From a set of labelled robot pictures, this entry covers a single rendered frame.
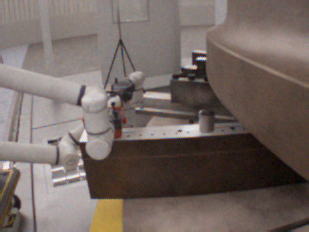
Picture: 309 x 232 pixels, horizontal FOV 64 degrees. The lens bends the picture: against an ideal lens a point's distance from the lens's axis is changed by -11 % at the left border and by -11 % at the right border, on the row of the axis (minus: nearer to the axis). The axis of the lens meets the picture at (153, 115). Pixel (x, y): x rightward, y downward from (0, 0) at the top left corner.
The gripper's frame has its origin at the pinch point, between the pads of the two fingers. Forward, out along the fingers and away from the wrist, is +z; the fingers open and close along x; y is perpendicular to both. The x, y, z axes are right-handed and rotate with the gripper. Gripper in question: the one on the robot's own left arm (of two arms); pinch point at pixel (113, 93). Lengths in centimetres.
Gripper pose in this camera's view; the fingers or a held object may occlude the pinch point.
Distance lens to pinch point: 147.7
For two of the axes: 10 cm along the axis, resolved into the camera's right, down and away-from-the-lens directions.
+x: 9.3, 1.0, -3.5
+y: -0.5, -9.2, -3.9
